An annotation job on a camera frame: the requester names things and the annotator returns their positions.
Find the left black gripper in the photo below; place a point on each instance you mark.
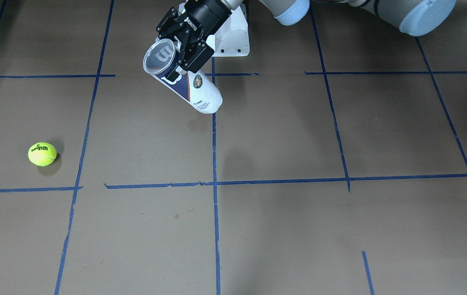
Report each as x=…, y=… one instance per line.
x=208, y=15

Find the white tennis ball can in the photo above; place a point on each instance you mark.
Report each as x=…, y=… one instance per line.
x=160, y=61

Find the yellow tennis ball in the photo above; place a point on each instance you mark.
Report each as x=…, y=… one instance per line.
x=42, y=154

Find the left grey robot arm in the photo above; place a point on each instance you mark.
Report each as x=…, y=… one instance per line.
x=412, y=17

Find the white mounting pillar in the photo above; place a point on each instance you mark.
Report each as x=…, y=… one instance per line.
x=231, y=39

